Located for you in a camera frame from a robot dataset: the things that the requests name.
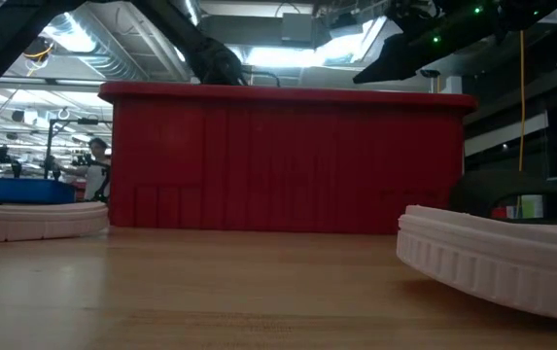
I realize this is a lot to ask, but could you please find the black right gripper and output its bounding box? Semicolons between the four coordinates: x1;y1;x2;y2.
353;0;503;85

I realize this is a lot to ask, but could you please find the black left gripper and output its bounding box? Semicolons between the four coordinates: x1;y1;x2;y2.
188;37;249;87

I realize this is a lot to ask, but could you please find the black slide sandal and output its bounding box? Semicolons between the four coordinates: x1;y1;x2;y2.
447;169;557;226

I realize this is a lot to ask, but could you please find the pink slide sandal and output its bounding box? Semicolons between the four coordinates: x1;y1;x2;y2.
396;204;557;326

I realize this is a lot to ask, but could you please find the white plate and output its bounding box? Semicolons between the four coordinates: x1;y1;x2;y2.
0;200;110;245

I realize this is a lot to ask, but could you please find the red plastic bin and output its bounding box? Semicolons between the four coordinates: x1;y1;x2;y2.
97;81;478;236

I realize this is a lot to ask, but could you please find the blue plastic bin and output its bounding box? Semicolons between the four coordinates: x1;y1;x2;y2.
0;177;78;205

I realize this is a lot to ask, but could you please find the person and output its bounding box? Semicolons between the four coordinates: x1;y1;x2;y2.
52;137;112;203

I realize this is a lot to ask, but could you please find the pale green container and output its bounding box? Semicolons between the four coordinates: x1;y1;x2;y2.
520;193;544;220

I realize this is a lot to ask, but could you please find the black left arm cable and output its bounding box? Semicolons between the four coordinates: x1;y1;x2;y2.
241;69;283;88

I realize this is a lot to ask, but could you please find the yellow hanging cable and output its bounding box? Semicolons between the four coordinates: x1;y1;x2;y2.
516;28;527;220

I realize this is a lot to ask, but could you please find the black yellow cable reel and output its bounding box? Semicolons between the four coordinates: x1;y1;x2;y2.
21;36;56;63

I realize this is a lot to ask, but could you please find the black metal stand frame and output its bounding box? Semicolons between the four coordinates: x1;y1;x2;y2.
43;118;114;182

